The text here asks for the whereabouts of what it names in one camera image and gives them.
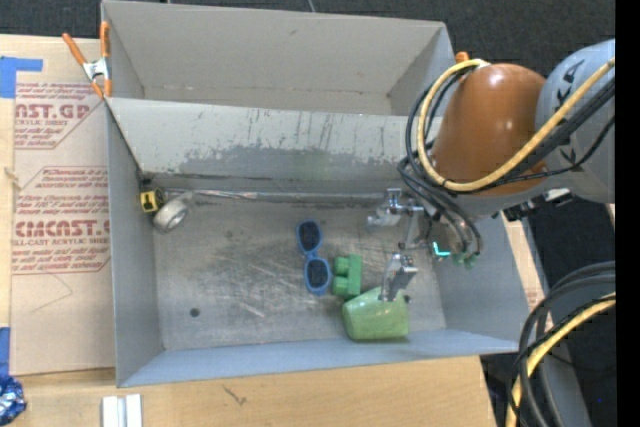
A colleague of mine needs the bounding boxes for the green toy building block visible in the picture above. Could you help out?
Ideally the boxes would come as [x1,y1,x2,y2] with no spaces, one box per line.
[330,253,363,301]

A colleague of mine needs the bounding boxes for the brown cardboard board red print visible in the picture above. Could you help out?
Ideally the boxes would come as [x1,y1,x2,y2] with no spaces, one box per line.
[0,33,118,377]

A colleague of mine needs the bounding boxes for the blue crumpled wrapper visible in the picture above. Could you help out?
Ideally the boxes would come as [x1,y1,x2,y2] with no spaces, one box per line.
[0,374,27,422]

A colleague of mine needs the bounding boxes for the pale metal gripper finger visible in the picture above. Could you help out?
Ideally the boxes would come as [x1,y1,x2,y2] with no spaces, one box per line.
[367,188,426,227]
[379,253,419,304]

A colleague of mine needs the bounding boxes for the blue sunglasses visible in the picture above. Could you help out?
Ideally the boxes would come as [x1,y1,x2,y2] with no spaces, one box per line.
[294,219,334,298]

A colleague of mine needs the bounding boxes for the grey metal bin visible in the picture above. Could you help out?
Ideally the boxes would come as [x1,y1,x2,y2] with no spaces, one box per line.
[99,0,531,389]

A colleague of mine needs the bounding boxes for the grey tape roll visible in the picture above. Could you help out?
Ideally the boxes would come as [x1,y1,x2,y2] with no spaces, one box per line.
[152,198,191,235]

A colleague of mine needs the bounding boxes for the small yellow and black box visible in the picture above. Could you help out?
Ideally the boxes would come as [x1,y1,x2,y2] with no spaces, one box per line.
[139,188,165,215]

